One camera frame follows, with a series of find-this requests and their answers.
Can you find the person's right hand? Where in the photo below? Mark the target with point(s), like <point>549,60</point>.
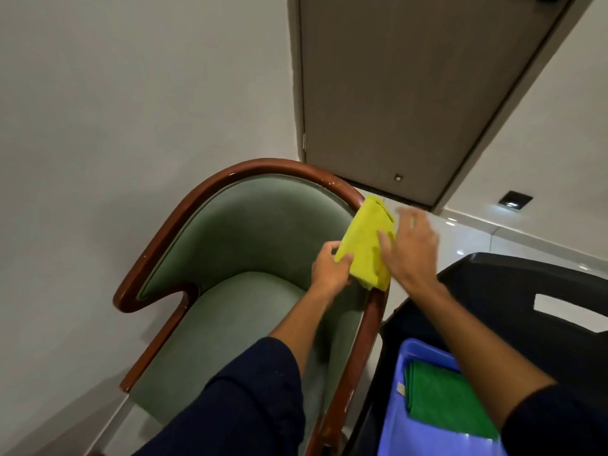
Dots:
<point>413,254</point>

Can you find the person's left hand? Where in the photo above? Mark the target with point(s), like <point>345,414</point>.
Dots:
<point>327,273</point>

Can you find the person's right thumb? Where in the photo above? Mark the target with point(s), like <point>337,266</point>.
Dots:
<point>387,246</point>

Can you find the person's left thumb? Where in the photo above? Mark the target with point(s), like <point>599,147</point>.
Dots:
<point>346,259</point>

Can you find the yellow microfiber cloth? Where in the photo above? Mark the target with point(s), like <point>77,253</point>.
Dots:
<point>365,244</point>

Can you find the person's right forearm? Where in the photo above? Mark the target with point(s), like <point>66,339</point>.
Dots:
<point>503,370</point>

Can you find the person's left forearm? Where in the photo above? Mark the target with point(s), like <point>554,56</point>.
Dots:
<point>266,370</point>

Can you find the green upholstered wooden armchair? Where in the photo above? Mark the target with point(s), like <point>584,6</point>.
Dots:
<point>247,289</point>

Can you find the black cleaning cart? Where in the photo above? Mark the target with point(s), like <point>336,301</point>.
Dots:
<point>522,299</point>

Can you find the beige door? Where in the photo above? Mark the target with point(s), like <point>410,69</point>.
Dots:
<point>408,90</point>

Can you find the green folded cloth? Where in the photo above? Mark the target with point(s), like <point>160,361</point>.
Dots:
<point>444,398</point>

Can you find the blue plastic tray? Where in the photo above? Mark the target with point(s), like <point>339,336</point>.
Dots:
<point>418,432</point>

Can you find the square wall night light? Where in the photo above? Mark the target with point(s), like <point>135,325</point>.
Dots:
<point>515,200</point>

